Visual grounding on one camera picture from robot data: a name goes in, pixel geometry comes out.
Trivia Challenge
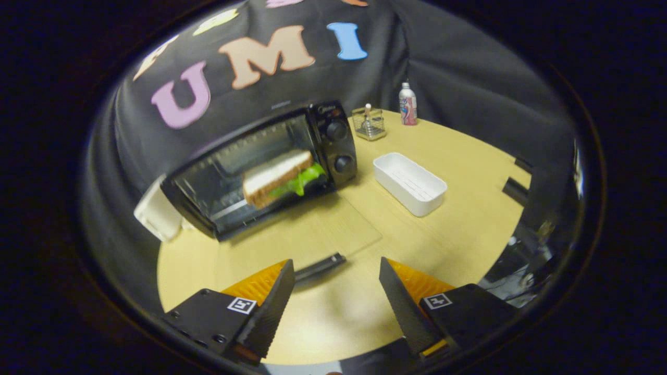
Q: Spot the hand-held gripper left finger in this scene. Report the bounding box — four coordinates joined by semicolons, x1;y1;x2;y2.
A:
162;259;295;365

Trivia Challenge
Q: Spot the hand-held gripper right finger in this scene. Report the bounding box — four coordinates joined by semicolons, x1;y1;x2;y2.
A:
379;257;519;360

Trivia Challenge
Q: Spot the lettuce sandwich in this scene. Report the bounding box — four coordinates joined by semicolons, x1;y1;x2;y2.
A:
242;150;327;209

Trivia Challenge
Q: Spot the black toaster oven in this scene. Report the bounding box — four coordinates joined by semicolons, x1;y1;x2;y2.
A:
160;100;384;284

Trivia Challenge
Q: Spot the white slot toaster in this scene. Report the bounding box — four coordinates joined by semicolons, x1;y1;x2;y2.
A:
133;174;183;242

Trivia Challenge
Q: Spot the white rectangular tray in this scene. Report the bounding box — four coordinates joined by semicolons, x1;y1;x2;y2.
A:
373;152;448;217

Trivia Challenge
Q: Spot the dark equipment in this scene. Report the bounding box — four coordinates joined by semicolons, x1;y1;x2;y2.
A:
479;156;576;309

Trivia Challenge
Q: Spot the clear square container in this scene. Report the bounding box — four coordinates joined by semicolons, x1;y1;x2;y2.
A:
352;107;387;142

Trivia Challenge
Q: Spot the white pink spray bottle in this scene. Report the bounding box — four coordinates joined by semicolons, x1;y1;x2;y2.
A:
399;82;418;126

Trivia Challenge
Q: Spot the black backdrop cloth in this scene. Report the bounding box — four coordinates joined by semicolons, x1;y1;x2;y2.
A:
78;0;582;313

